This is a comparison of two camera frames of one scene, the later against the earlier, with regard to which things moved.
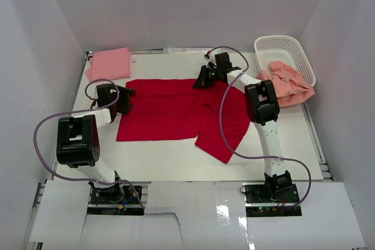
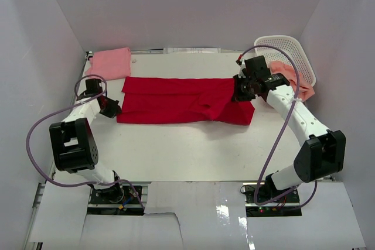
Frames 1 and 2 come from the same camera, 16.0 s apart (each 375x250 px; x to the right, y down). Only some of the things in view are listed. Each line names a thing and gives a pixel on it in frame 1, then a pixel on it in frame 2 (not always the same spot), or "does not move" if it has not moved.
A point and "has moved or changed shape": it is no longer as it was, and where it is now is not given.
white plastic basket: (286, 49) does not move
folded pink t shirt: (110, 64) does not move
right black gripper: (203, 81) → (237, 96)
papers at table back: (190, 50) does not move
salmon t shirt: (291, 89) does not move
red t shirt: (174, 109) has moved or changed shape
